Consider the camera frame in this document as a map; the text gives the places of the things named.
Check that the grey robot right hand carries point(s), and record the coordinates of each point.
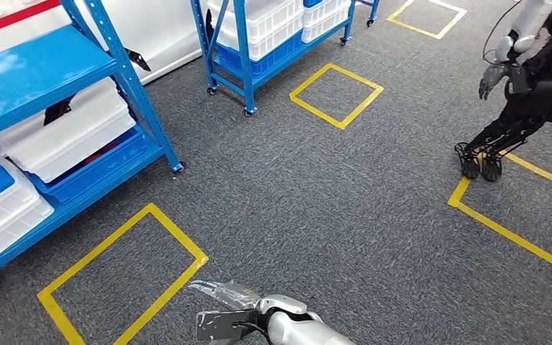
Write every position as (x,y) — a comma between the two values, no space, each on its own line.
(235,295)

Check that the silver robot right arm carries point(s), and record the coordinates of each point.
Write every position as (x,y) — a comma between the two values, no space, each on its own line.
(300,331)

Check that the blue metal shelf rack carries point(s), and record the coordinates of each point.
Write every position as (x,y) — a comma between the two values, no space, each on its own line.
(33,71)

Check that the red object in bin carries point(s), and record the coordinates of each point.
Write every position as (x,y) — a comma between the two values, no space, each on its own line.
(102,152)

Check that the yellow floor tape square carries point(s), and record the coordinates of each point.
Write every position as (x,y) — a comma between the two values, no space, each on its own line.
(512,236)
(414,27)
(315,112)

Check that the blue wheeled metal rack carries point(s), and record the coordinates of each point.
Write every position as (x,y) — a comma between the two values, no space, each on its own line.
(245,71)

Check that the white plastic bin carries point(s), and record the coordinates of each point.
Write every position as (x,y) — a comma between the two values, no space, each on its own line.
(326,21)
(66,138)
(266,28)
(4,224)

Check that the white car with red stripe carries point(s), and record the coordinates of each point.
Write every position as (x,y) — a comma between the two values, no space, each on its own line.
(161,28)

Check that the black humanoid robot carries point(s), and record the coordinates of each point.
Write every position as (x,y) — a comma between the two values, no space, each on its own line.
(538,95)

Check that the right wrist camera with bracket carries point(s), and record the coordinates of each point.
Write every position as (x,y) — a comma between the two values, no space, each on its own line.
(214,326)

